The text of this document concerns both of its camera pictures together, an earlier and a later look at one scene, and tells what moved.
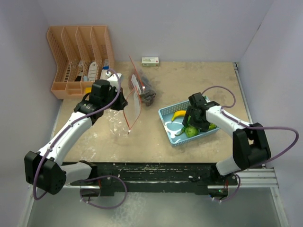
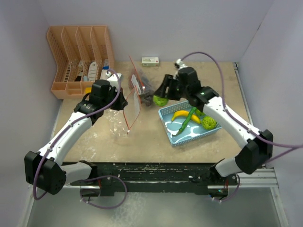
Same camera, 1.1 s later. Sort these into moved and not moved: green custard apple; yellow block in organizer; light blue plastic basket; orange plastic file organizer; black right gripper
Moved: black right gripper; green custard apple
Not moved: yellow block in organizer; light blue plastic basket; orange plastic file organizer
